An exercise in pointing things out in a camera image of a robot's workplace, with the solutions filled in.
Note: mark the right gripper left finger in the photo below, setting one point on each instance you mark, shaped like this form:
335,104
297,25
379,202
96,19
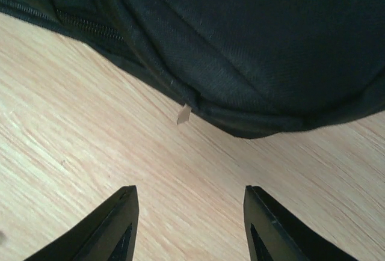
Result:
107,233

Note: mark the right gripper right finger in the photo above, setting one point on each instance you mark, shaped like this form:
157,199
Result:
274,233

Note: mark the black student backpack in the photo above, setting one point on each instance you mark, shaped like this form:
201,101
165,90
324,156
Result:
252,68

